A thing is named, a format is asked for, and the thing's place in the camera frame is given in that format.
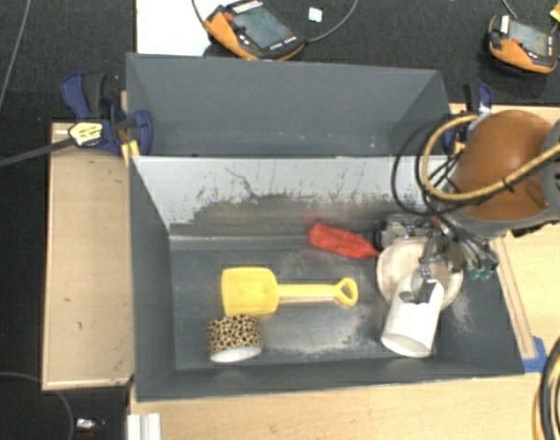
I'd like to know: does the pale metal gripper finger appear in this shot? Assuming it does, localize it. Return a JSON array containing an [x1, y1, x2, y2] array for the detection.
[[416, 278, 440, 305], [400, 267, 432, 303]]

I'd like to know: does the white plastic cup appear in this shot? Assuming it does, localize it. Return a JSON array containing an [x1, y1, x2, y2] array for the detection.
[[380, 276, 446, 359]]

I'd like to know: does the beige round plate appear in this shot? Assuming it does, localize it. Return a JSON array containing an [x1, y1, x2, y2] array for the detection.
[[376, 240, 465, 312]]

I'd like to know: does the yellow toy shovel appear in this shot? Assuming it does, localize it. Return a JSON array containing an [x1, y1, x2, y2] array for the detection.
[[220, 266, 359, 317]]

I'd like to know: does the grey metal bin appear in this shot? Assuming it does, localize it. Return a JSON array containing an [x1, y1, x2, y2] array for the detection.
[[123, 51, 526, 402]]

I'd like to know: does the leopard print tape roll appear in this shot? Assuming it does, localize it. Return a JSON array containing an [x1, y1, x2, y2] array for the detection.
[[205, 313, 264, 365]]

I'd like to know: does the pale wood flat board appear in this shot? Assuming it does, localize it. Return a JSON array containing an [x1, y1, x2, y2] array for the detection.
[[40, 121, 137, 391]]

